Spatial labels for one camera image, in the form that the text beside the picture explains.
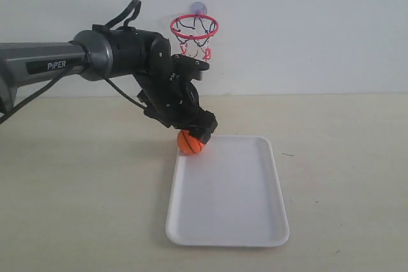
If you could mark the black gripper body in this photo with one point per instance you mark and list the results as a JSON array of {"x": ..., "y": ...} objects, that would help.
[{"x": 170, "y": 96}]

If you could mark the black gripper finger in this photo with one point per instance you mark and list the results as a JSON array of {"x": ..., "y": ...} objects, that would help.
[{"x": 202, "y": 135}]

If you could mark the small orange basketball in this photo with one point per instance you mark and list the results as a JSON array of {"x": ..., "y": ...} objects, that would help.
[{"x": 189, "y": 145}]

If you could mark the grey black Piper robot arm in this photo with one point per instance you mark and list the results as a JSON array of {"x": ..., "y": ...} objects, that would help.
[{"x": 96, "y": 54}]

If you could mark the red mini basketball hoop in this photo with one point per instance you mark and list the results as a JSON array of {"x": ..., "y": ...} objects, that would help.
[{"x": 193, "y": 33}]

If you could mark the white rectangular plastic tray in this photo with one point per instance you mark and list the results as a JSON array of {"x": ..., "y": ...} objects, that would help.
[{"x": 229, "y": 195}]

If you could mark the clear suction cup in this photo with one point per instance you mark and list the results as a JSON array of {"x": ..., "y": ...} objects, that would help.
[{"x": 198, "y": 8}]

